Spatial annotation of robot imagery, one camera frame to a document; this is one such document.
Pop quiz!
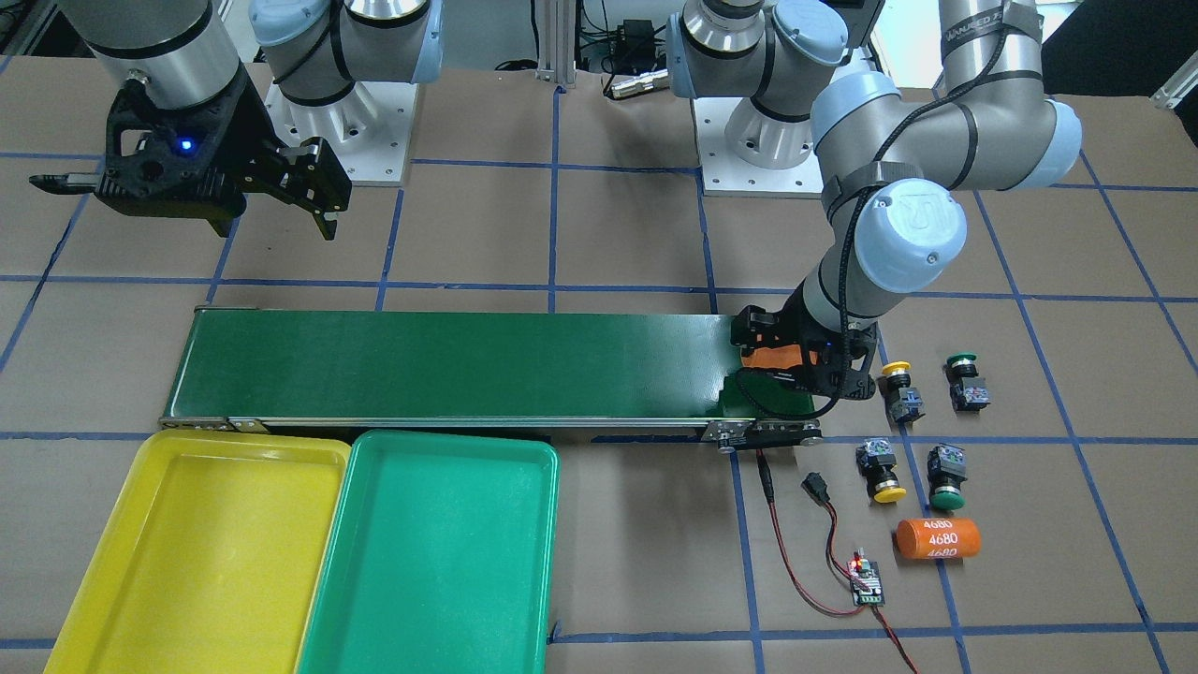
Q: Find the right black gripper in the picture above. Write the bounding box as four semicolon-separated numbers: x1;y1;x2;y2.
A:
29;66;352;242

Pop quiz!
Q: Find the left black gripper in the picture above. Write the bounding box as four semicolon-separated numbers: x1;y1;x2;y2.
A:
730;304;878;401

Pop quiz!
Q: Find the orange cylinder plain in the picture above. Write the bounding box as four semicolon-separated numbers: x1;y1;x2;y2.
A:
739;344;806;371

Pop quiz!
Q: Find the yellow push button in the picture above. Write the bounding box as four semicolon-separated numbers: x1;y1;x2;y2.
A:
855;438;907;504
882;362;926;426

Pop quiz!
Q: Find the green push button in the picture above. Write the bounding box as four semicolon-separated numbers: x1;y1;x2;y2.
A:
945;351;992;413
926;444;968;511

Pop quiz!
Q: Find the orange cylinder with 4680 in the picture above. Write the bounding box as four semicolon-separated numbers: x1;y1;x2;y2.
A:
894;518;984;561

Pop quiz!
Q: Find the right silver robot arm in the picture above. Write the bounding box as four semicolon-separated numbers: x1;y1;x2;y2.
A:
29;1;444;242

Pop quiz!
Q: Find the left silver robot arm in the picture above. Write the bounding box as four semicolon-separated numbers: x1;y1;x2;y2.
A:
666;1;1082;400

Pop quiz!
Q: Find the green conveyor belt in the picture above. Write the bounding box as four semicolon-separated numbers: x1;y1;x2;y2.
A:
161;306;823;453

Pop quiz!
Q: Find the small controller circuit board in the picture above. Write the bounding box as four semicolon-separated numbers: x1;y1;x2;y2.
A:
846;554;885;608

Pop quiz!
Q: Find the yellow plastic tray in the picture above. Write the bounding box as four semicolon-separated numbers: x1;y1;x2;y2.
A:
46;430;350;673

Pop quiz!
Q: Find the green plastic tray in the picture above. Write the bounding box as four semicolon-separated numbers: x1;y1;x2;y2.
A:
297;430;558;673

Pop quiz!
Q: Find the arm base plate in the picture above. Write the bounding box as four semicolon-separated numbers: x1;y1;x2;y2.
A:
265;81;422;187
692;97;823;199

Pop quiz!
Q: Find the aluminium frame post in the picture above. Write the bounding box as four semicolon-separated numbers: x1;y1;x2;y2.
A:
532;1;581;90

